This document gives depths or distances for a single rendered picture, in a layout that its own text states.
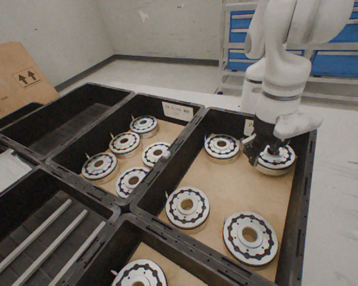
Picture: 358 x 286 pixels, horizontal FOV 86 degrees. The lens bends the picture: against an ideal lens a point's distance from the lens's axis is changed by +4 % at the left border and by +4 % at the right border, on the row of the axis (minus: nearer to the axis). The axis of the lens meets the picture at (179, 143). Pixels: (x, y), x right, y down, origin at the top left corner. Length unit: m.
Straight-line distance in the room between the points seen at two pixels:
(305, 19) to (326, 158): 0.60
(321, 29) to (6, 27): 3.40
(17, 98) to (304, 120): 3.14
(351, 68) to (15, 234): 2.48
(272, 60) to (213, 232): 0.36
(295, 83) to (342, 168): 0.52
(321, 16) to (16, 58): 3.22
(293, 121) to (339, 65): 2.00
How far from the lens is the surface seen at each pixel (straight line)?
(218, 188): 0.52
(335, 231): 0.70
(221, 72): 2.46
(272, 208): 0.51
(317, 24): 0.35
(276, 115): 0.41
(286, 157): 0.55
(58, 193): 0.67
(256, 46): 0.63
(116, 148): 0.65
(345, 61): 2.38
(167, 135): 0.68
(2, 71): 3.24
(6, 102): 3.20
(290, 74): 0.37
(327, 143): 0.93
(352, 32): 2.30
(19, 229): 0.66
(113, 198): 0.43
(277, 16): 0.35
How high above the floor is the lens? 1.27
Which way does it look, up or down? 43 degrees down
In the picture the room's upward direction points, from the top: 9 degrees counter-clockwise
